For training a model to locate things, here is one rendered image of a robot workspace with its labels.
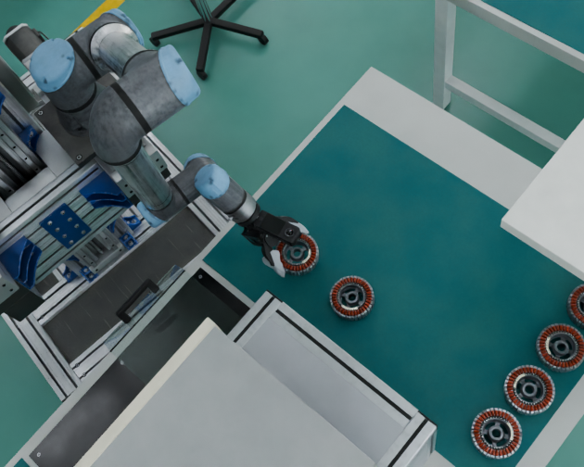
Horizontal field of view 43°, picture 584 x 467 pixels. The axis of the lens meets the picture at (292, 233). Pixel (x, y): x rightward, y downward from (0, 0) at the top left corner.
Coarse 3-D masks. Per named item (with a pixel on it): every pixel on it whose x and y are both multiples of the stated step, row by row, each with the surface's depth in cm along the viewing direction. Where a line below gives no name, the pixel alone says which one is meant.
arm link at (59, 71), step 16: (48, 48) 171; (64, 48) 170; (80, 48) 171; (32, 64) 171; (48, 64) 170; (64, 64) 169; (80, 64) 172; (48, 80) 169; (64, 80) 170; (80, 80) 173; (96, 80) 178; (48, 96) 176; (64, 96) 175; (80, 96) 177
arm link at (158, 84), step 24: (96, 24) 172; (120, 24) 170; (96, 48) 169; (120, 48) 158; (144, 48) 156; (168, 48) 141; (120, 72) 154; (144, 72) 139; (168, 72) 139; (120, 96) 138; (144, 96) 138; (168, 96) 140; (192, 96) 143; (144, 120) 140
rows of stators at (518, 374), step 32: (576, 288) 178; (576, 320) 175; (544, 352) 173; (576, 352) 172; (512, 384) 171; (544, 384) 170; (480, 416) 170; (512, 416) 168; (480, 448) 167; (512, 448) 165
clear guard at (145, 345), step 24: (168, 288) 164; (192, 288) 163; (144, 312) 163; (168, 312) 162; (192, 312) 161; (216, 312) 160; (120, 336) 163; (144, 336) 160; (168, 336) 160; (120, 360) 159; (144, 360) 158; (168, 360) 157
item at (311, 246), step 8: (304, 240) 189; (312, 240) 189; (280, 248) 189; (288, 248) 191; (296, 248) 189; (304, 248) 190; (312, 248) 187; (280, 256) 188; (312, 256) 187; (288, 264) 186; (296, 264) 187; (304, 264) 186; (312, 264) 186; (288, 272) 188; (296, 272) 186; (304, 272) 187
